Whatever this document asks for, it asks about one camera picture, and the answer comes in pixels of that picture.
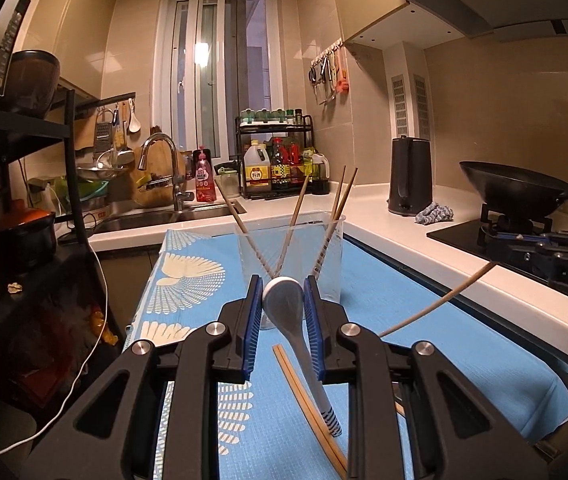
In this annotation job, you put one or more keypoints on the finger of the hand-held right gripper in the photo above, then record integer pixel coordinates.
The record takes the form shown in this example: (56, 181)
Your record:
(524, 240)
(519, 257)

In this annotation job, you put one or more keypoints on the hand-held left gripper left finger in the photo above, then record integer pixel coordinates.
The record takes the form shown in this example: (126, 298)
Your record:
(253, 330)

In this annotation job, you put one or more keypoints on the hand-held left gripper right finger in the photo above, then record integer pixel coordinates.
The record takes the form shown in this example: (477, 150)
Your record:
(314, 330)

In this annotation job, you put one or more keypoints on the white ceramic spoon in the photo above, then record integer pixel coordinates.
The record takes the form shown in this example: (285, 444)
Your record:
(284, 300)

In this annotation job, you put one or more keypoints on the wooden chopsticks bundle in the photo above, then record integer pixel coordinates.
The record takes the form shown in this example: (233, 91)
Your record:
(300, 384)

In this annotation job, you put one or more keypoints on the clear plastic utensil holder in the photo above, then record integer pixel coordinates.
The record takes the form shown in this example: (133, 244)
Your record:
(289, 250)

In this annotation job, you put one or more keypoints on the black wok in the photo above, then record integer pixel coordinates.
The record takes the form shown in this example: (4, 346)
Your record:
(509, 185)

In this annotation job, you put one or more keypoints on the blue white patterned mat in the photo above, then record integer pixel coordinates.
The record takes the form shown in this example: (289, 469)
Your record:
(364, 300)

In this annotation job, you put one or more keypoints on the grey checked dish rag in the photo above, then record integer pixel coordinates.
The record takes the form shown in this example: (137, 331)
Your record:
(434, 214)

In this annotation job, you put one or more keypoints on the black electric kettle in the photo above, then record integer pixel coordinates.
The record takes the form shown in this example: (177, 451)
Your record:
(409, 180)

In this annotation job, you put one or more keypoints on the green lid container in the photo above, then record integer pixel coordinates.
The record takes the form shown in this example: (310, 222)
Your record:
(229, 182)

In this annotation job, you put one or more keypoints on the red dish soap pouch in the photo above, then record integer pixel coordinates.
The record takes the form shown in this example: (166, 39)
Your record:
(203, 180)

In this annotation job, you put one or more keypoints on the white jug yellow label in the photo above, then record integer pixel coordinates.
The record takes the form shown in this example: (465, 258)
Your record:
(256, 170)

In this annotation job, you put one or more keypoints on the dark sauce bottle red cap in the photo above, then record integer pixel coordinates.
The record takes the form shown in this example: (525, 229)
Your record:
(278, 170)

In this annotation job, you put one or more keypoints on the steel kitchen sink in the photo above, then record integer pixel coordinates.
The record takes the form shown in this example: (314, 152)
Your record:
(133, 220)

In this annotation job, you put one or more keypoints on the steel kitchen faucet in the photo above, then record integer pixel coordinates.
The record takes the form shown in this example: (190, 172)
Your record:
(178, 185)

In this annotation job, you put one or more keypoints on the red label sauce bottle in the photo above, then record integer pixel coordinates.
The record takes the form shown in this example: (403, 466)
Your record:
(295, 167)

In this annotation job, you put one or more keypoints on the wooden cutting board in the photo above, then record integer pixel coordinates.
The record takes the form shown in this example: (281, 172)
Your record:
(158, 170)

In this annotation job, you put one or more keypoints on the dark red cloth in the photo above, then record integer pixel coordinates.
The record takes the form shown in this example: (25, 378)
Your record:
(63, 330)

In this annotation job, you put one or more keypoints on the row of spice jars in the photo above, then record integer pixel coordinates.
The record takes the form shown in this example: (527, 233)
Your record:
(264, 116)

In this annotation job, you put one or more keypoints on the green plastic basin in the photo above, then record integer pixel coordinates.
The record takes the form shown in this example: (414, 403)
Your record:
(88, 191)

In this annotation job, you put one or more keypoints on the metal bowl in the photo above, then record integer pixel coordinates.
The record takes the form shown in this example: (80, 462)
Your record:
(98, 172)

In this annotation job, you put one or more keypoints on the white hanging ladle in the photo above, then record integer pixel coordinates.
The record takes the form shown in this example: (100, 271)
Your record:
(133, 122)

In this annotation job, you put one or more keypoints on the orange hanging tool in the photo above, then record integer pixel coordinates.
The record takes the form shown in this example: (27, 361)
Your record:
(343, 77)

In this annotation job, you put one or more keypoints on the metal grater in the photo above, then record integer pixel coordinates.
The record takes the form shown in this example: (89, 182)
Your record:
(103, 137)

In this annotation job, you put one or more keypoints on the black pot orange lid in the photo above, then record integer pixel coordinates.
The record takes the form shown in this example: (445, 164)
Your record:
(23, 245)

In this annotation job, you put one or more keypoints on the black metal shelf unit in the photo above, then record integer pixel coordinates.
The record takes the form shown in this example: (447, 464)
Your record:
(71, 160)

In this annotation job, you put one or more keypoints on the white framed window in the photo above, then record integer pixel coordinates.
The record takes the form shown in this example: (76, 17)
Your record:
(213, 75)

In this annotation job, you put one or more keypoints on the brown ceramic jar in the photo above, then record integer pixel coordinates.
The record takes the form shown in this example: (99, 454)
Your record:
(31, 85)

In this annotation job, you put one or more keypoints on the white wall vent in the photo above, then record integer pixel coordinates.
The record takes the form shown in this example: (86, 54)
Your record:
(420, 105)
(399, 105)

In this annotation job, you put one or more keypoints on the wooden wall cabinet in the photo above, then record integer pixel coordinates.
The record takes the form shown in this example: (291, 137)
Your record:
(399, 25)

